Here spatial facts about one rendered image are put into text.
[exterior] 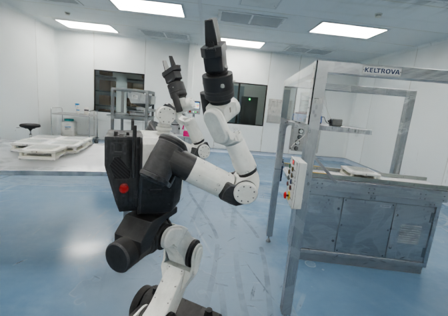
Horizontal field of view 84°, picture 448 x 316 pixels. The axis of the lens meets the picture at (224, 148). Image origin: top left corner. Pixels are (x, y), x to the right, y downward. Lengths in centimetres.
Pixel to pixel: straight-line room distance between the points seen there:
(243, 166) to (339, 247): 196
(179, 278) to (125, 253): 52
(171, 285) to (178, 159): 82
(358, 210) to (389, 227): 31
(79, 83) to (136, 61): 165
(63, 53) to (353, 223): 755
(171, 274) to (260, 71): 640
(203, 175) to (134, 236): 38
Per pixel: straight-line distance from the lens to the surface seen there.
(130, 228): 104
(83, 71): 785
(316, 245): 257
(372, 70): 157
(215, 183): 80
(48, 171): 203
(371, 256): 280
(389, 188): 252
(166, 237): 109
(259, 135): 729
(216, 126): 73
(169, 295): 144
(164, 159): 77
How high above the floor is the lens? 135
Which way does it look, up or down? 10 degrees down
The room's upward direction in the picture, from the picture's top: 5 degrees clockwise
